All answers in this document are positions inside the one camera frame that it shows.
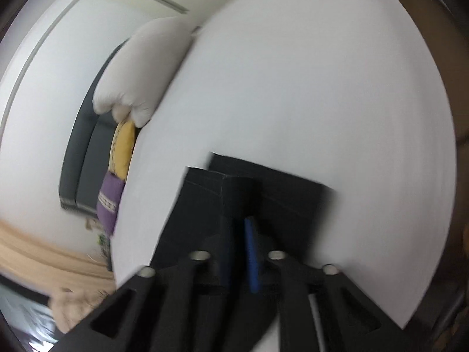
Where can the black pants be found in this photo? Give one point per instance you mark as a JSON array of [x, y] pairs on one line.
[[293, 198]]

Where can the folded white duvet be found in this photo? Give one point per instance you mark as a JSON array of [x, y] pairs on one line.
[[146, 66]]

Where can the yellow pillow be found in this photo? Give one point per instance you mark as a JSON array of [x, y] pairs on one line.
[[122, 150]]

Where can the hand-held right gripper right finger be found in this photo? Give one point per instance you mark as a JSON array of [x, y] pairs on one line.
[[252, 256]]

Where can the brown door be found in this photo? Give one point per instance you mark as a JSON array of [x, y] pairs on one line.
[[452, 62]]

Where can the purple pillow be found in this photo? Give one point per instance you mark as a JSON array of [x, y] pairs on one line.
[[109, 201]]

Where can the dark grey headboard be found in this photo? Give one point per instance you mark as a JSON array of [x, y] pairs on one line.
[[84, 161]]

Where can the beige curtain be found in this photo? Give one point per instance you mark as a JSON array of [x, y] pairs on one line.
[[33, 249]]

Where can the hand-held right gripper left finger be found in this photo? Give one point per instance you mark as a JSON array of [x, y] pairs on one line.
[[231, 227]]

